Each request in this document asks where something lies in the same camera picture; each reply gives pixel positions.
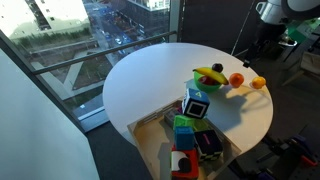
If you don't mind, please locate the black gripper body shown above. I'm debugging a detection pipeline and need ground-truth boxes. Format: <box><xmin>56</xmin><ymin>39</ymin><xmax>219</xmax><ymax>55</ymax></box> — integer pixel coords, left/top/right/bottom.
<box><xmin>252</xmin><ymin>20</ymin><xmax>288</xmax><ymax>54</ymax></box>

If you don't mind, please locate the orange fruit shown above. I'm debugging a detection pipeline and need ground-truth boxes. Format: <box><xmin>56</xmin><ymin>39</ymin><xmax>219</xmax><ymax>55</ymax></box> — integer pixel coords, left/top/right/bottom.
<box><xmin>229</xmin><ymin>72</ymin><xmax>245</xmax><ymax>89</ymax></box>

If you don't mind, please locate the green bowl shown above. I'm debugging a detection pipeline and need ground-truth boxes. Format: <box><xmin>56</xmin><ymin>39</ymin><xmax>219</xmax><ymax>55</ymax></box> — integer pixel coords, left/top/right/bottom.
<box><xmin>193</xmin><ymin>70</ymin><xmax>223</xmax><ymax>94</ymax></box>

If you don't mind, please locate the thin white rod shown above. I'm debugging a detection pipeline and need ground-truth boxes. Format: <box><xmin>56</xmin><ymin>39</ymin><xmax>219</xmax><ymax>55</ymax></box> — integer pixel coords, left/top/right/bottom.
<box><xmin>230</xmin><ymin>0</ymin><xmax>257</xmax><ymax>56</ymax></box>

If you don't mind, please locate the small yellow citrus fruit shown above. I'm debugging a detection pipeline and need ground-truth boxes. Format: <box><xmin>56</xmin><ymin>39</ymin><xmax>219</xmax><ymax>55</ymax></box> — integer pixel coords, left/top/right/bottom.
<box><xmin>251</xmin><ymin>76</ymin><xmax>267</xmax><ymax>90</ymax></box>

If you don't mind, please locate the dark purple plum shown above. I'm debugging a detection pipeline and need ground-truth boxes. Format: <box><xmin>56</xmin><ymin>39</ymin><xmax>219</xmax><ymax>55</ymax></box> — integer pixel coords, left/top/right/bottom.
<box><xmin>211</xmin><ymin>62</ymin><xmax>224</xmax><ymax>74</ymax></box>

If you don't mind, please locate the yellow banana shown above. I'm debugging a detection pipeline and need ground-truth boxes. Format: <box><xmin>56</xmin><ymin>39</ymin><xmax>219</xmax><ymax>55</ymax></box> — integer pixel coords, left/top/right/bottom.
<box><xmin>192</xmin><ymin>66</ymin><xmax>230</xmax><ymax>86</ymax></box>

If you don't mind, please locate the red fruit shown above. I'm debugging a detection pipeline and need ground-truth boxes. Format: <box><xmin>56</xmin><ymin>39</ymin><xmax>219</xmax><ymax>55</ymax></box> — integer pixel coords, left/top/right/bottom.
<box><xmin>199</xmin><ymin>75</ymin><xmax>215</xmax><ymax>86</ymax></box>

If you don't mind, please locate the green soft cube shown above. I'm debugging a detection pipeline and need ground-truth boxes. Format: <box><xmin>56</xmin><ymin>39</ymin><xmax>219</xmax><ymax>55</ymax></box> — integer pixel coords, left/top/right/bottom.
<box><xmin>173</xmin><ymin>114</ymin><xmax>210</xmax><ymax>133</ymax></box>

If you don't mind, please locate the black cube with pink stripe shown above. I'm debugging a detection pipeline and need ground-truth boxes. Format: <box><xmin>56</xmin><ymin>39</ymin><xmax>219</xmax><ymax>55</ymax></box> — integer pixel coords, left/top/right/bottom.
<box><xmin>194</xmin><ymin>129</ymin><xmax>224</xmax><ymax>162</ymax></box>

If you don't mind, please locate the grey purple cube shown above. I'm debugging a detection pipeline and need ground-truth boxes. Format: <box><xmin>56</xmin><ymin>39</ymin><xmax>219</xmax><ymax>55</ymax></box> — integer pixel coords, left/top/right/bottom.
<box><xmin>163</xmin><ymin>107</ymin><xmax>184</xmax><ymax>129</ymax></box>

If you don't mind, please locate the blue soft cube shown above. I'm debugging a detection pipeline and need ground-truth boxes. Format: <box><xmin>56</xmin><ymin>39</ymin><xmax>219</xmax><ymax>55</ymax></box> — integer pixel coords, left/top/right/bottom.
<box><xmin>174</xmin><ymin>125</ymin><xmax>196</xmax><ymax>151</ymax></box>

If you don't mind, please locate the purple orange clamp tool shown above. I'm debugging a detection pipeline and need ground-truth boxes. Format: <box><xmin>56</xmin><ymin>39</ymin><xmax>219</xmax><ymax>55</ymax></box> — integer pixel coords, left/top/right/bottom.
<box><xmin>289</xmin><ymin>134</ymin><xmax>318</xmax><ymax>168</ymax></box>

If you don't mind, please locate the red cube with white patch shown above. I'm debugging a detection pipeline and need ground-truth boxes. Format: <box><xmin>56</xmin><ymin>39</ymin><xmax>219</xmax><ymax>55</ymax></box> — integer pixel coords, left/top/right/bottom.
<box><xmin>170</xmin><ymin>144</ymin><xmax>201</xmax><ymax>180</ymax></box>

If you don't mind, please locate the wooden tray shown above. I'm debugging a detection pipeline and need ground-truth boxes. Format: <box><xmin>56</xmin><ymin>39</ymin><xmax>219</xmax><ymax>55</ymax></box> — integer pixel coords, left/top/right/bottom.
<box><xmin>127</xmin><ymin>96</ymin><xmax>242</xmax><ymax>180</ymax></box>

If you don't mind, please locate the metal window railing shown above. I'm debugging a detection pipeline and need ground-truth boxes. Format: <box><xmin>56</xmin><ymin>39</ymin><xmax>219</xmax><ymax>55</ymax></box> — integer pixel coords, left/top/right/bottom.
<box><xmin>32</xmin><ymin>30</ymin><xmax>178</xmax><ymax>76</ymax></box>

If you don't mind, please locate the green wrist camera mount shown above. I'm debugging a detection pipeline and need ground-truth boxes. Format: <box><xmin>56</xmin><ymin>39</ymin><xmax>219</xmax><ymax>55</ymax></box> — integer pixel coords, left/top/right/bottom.
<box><xmin>286</xmin><ymin>17</ymin><xmax>320</xmax><ymax>45</ymax></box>

